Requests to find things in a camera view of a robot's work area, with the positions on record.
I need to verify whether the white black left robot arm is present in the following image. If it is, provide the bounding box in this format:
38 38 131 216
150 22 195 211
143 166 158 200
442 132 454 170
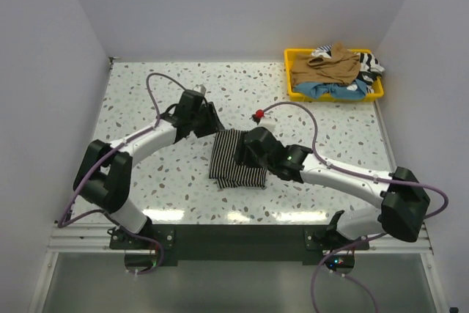
73 89 224 248

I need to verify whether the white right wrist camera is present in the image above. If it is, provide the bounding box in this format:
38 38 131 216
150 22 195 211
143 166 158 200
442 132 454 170
251 109 276 133

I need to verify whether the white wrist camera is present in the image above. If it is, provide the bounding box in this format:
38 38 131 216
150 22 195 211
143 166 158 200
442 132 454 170
193 84 207 96
251 109 276 133

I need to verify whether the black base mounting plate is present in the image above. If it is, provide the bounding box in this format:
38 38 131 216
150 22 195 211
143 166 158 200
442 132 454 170
108 224 352 268

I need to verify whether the blue tank top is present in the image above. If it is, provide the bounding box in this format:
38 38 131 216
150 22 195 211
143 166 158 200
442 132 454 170
293 80 369 100

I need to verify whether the black white striped tank top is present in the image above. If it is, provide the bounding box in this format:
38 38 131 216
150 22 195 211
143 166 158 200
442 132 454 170
209 129 267 189

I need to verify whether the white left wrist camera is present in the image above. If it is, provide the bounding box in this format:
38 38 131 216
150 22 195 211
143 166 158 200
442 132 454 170
193 84 207 96

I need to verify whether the yellow plastic bin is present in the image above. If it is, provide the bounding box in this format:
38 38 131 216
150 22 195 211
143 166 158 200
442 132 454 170
284 43 384 102

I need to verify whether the tan tank top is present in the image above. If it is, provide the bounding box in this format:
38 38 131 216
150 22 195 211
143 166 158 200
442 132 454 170
289 43 361 87

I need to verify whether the navy white striped tank top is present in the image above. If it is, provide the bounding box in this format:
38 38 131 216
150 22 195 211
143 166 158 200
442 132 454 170
311 45 385 94

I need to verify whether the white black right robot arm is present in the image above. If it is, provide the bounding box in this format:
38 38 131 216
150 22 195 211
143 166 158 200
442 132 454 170
234 127 430 249

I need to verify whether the aluminium frame rail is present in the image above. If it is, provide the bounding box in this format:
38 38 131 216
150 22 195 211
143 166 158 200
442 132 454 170
47 224 433 254

